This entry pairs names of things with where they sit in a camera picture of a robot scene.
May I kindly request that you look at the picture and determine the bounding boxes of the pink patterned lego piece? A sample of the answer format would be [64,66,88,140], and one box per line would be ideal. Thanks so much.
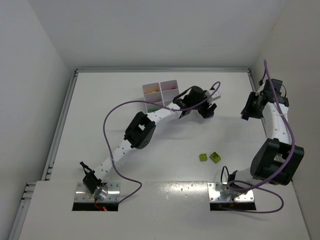
[241,115,249,121]

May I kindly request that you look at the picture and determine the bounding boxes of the lime green lego brick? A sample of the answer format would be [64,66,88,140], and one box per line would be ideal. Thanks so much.
[199,153,208,162]

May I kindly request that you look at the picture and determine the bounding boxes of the red sloped lego brick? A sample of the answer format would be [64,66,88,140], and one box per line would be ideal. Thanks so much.
[165,86,177,91]

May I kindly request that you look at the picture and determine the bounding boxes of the green square lego brick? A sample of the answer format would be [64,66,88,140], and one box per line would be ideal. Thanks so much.
[147,108,158,113]

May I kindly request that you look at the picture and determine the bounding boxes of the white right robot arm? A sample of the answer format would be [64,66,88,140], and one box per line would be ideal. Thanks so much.
[227,79,305,193]

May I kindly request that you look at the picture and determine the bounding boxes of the white divided container right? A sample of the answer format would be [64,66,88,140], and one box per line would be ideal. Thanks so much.
[160,80,180,106]

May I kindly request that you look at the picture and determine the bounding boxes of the white divided container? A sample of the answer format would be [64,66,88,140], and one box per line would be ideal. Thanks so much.
[142,82,163,112]
[160,80,180,106]

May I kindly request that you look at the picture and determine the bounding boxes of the white divided container left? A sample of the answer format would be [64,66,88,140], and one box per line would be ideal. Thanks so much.
[142,82,163,112]

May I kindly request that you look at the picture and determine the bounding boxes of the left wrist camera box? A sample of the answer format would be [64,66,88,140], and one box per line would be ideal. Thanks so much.
[208,90,221,102]

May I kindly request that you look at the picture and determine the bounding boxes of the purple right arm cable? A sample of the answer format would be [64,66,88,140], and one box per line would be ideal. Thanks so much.
[226,59,297,214]

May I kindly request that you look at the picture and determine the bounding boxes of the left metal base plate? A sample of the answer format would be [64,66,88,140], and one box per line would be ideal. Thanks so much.
[74,182,121,203]

